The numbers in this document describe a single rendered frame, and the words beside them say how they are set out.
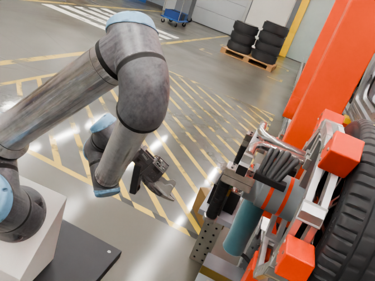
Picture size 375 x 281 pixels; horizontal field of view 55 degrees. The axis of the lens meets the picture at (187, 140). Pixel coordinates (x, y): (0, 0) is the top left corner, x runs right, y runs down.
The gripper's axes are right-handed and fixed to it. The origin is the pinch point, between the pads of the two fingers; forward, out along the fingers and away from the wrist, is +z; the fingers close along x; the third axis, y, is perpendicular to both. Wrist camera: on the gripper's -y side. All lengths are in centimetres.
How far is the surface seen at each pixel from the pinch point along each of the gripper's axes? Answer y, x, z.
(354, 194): 51, -22, 24
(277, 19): 43, 1100, -13
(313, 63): 57, 236, 33
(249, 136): 30.3, 20.1, 4.9
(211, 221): 13.1, -13.4, 11.0
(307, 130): 43, 44, 24
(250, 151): 36.8, -11.6, 2.4
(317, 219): 41, -23, 24
